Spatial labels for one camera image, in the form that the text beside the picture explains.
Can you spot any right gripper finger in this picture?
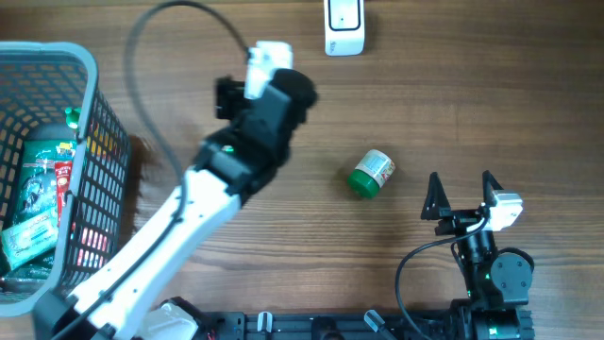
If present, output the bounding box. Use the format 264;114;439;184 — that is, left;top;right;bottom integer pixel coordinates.
482;170;503;206
420;172;451;220

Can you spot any green lid white jar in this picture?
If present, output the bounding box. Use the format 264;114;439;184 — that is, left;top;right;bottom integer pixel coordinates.
347;149;395;199

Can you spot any red Nescafe coffee stick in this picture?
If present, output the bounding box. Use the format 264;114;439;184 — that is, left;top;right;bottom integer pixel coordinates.
55;161;73;226

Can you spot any large green snack bag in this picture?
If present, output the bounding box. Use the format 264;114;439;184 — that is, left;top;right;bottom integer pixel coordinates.
12;140;76;225

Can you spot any red sauce bottle green cap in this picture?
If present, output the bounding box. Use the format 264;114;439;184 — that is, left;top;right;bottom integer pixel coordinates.
64;107;81;130

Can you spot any small teal snack packet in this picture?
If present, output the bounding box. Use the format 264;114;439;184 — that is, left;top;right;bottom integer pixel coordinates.
1;208;59;271

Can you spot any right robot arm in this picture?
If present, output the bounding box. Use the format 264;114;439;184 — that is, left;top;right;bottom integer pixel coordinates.
421;171;534;310

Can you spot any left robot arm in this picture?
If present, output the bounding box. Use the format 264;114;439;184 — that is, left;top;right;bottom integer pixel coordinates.
32;69;318;339

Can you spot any white barcode scanner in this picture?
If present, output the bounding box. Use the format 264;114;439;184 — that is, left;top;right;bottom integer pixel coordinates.
324;0;365;57

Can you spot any grey mesh shopping basket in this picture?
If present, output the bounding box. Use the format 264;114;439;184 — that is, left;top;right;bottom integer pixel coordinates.
1;42;131;317

